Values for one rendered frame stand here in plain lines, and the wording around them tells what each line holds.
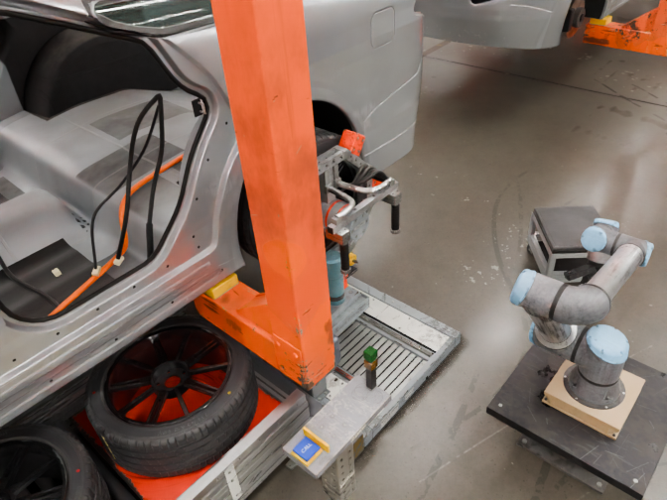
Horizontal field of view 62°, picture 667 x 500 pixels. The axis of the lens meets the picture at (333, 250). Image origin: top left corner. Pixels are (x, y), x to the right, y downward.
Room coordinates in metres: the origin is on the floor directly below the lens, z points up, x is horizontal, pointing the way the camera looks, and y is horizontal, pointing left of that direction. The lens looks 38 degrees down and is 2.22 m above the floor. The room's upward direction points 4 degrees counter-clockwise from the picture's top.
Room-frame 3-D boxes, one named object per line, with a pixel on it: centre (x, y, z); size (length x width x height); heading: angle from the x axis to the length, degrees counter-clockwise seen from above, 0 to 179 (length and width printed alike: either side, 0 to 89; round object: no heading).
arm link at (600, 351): (1.37, -0.98, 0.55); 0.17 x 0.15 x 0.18; 47
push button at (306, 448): (1.11, 0.15, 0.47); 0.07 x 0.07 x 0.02; 46
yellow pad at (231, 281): (1.79, 0.50, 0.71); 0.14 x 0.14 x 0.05; 46
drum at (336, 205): (1.97, -0.04, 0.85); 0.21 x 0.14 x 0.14; 46
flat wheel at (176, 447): (1.49, 0.70, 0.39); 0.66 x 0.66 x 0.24
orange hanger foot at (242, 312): (1.67, 0.38, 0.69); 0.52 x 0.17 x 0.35; 46
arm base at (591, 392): (1.37, -0.99, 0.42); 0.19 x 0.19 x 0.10
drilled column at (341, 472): (1.22, 0.05, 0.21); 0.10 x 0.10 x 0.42; 46
